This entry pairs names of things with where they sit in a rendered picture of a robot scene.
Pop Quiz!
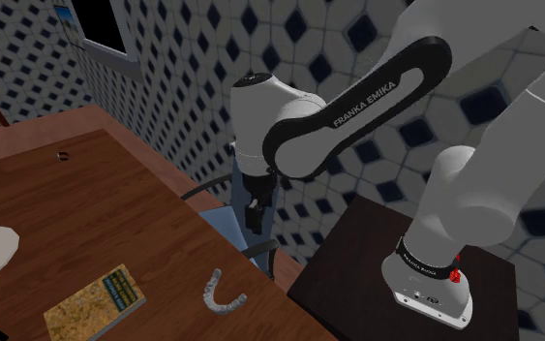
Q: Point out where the wall picture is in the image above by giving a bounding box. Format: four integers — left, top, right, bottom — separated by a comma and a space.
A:
53, 4, 87, 51

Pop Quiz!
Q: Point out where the blue office chair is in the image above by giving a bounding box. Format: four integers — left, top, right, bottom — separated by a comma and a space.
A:
180, 159, 281, 281

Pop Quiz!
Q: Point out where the white framed window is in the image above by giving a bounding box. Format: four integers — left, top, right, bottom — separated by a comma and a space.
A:
65, 0, 144, 84

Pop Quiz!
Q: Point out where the brown wooden desk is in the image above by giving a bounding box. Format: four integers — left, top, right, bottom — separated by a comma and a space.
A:
0, 105, 340, 341

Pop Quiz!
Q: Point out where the grey teeth mould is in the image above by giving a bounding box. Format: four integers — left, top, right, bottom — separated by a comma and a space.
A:
202, 267, 249, 316

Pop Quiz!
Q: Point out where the yellow and green book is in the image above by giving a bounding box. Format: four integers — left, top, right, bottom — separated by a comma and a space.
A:
43, 263, 148, 341

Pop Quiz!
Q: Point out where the dark robot stand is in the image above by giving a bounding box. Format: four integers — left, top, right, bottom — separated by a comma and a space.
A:
287, 194, 521, 341

